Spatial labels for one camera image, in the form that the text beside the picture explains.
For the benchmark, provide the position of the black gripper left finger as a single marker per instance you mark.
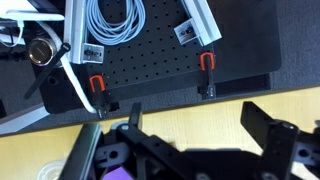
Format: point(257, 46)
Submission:
point(146, 156)

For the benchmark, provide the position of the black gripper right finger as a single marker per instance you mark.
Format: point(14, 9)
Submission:
point(280, 146)

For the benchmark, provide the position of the purple paper folder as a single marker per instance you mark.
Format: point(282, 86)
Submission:
point(118, 175)

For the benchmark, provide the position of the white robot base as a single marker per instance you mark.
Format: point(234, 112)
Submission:
point(13, 4)

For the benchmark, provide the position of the orange and black clamp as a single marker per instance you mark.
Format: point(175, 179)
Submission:
point(210, 83)
point(97, 90)

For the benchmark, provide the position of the clear plastic bowl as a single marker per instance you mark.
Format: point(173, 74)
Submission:
point(50, 170)

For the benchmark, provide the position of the black perforated breadboard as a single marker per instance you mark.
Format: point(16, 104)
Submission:
point(150, 50)

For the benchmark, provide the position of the black flat plate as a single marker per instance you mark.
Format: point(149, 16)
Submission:
point(246, 33)

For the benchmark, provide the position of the grey metal bar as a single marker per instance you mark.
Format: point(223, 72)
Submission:
point(20, 120)

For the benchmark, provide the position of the brass-topped metal cylinder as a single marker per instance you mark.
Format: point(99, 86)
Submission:
point(41, 51)

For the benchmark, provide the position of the aluminium rail with bracket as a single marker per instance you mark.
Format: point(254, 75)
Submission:
point(75, 26)
point(203, 16)

